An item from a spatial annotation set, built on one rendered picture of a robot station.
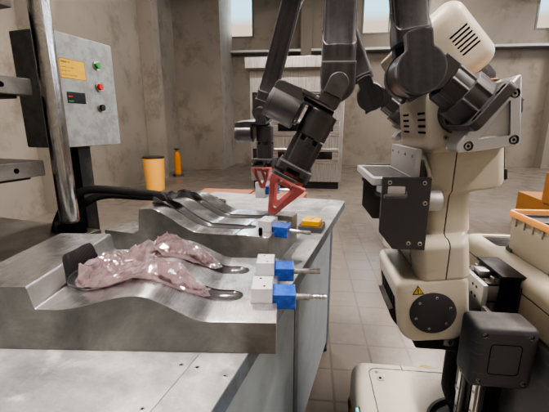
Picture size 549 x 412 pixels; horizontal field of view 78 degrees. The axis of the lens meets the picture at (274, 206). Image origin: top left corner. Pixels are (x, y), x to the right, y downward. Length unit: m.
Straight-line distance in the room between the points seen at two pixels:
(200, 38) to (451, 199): 9.06
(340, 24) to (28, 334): 0.71
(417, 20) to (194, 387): 0.64
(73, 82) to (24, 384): 1.12
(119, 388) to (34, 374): 0.14
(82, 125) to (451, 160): 1.27
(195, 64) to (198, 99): 0.86
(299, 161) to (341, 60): 0.18
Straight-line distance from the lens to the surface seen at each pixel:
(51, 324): 0.66
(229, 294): 0.64
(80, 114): 1.52
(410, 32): 0.62
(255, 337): 0.56
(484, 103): 0.65
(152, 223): 0.96
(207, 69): 9.46
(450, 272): 0.87
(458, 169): 0.84
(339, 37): 0.63
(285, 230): 0.83
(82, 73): 1.55
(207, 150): 9.41
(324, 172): 6.30
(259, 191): 1.15
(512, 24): 11.86
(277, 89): 0.62
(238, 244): 0.84
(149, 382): 0.56
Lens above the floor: 1.15
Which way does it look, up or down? 13 degrees down
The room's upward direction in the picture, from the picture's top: straight up
